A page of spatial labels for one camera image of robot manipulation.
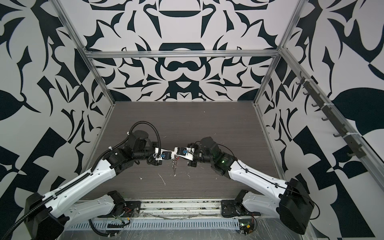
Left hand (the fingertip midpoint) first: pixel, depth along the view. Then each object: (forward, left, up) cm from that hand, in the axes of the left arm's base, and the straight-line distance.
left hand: (173, 146), depth 72 cm
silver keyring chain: (-10, -1, +2) cm, 10 cm away
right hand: (-2, -3, -1) cm, 3 cm away
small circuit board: (-31, -34, -22) cm, 51 cm away
